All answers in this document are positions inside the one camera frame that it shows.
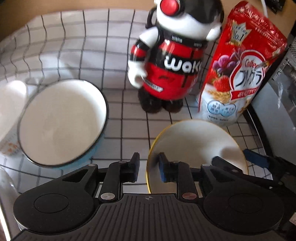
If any white plate yellow rim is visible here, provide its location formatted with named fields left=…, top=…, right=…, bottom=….
left=146, top=120, right=249, bottom=194

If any blue enamel bowl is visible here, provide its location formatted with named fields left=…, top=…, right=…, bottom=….
left=18, top=79, right=109, bottom=169

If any white paper noodle bowl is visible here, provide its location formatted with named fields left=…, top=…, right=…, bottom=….
left=0, top=80, right=29, bottom=156

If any silver microwave appliance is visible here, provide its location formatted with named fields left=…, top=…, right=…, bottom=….
left=244, top=38, right=296, bottom=164

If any red black robot figurine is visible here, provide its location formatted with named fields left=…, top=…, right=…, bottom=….
left=128, top=0, right=224, bottom=113

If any red Calbee cereal bag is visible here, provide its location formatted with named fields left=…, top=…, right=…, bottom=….
left=197, top=1, right=287, bottom=126

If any checkered white tablecloth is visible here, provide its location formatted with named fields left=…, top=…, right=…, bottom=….
left=0, top=9, right=273, bottom=232

